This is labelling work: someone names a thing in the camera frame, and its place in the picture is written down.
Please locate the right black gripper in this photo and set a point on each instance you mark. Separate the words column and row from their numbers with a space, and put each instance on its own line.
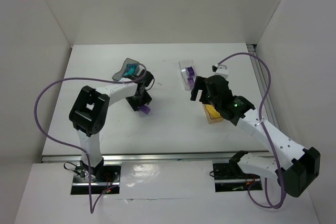
column 202, row 89

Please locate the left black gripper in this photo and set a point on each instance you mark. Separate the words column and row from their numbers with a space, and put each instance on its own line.
column 139, row 102

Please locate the purple rounded lego brick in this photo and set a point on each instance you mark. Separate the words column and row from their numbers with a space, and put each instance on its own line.
column 144, row 109

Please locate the purple oval lego brick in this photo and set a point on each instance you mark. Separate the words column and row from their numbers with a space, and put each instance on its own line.
column 190, row 71

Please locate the long yellow lego plate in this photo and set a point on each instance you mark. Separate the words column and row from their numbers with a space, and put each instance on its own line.
column 213, row 114

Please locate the teal rounded lego brick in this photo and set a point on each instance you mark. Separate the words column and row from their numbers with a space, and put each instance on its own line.
column 131, row 67

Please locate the teal rectangular lego brick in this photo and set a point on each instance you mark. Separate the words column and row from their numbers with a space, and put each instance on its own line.
column 128, row 73

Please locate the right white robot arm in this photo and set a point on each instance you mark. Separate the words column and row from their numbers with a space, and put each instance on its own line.
column 293, row 166

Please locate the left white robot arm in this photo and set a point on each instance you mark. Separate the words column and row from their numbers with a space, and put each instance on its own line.
column 89, row 112

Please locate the clear plastic container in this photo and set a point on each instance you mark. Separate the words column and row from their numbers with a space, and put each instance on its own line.
column 183, row 64

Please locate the orange tinted plastic container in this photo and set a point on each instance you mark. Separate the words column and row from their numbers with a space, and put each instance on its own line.
column 208, row 118

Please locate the dark smoky plastic container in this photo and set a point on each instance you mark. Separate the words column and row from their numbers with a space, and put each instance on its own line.
column 119, row 75

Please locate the aluminium rail frame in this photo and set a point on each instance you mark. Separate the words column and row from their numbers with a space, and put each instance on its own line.
column 175, row 124

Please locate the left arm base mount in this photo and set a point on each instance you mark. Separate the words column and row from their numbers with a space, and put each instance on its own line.
column 109, row 178

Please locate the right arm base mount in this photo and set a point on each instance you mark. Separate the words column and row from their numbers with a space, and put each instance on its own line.
column 226, row 180

